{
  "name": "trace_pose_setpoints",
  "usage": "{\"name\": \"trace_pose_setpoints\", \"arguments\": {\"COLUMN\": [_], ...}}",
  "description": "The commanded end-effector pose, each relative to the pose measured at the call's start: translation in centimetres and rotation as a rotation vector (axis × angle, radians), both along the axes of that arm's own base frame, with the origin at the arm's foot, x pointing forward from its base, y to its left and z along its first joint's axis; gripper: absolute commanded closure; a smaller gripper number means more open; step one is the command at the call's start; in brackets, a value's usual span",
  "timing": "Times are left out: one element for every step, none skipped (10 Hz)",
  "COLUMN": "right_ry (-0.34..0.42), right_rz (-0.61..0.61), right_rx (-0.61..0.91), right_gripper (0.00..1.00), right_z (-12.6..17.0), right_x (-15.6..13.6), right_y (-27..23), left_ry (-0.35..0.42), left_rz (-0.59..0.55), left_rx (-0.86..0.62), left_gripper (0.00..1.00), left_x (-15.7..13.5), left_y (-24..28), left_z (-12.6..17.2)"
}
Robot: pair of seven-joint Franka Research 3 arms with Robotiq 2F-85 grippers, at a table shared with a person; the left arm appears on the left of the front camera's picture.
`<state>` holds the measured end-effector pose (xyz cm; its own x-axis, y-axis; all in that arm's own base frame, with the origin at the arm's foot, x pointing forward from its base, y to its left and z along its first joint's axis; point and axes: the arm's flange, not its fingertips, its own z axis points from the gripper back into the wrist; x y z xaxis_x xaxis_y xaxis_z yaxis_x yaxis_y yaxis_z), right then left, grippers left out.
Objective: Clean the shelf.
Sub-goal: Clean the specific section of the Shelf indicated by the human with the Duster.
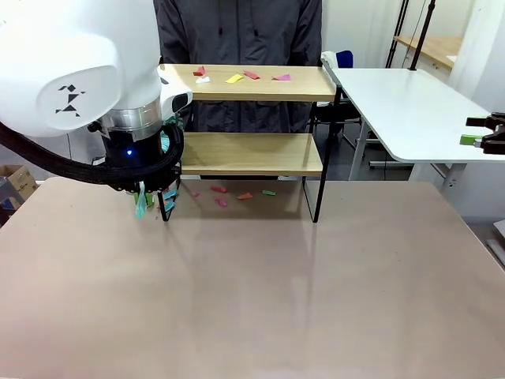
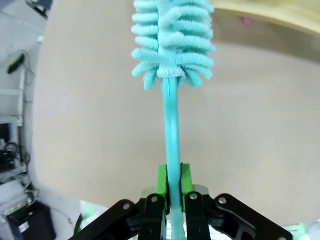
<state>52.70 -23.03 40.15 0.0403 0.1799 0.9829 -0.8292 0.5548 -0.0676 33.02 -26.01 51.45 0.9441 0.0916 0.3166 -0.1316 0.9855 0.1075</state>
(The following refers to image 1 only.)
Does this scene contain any brown cardboard box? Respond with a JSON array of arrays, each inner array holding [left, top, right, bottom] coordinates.
[[0, 164, 39, 224]]

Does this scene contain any teal microfiber duster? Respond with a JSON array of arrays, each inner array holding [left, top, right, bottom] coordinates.
[[133, 114, 185, 221]]

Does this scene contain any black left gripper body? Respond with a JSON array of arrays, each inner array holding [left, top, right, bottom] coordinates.
[[101, 125, 172, 170]]

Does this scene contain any two-tier wooden shelf black frame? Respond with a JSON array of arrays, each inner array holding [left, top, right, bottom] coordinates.
[[157, 58, 341, 224]]

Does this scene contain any person in grey jacket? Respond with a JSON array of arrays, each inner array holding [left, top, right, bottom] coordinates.
[[152, 0, 327, 181]]

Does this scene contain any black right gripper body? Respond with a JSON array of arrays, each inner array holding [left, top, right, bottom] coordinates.
[[475, 112, 505, 155]]

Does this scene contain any black braided cable sleeve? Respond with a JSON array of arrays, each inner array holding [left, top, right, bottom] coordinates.
[[0, 120, 185, 190]]

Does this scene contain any black pole stand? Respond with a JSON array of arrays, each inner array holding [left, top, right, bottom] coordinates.
[[409, 0, 439, 73]]

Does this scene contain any large white desk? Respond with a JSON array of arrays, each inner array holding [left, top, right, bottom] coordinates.
[[321, 58, 505, 182]]

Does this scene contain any black tripod stand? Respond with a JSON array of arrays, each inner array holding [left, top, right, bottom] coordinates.
[[384, 0, 411, 69]]

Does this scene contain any light wooden table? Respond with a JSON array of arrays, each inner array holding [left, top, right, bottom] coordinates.
[[393, 35, 463, 72]]

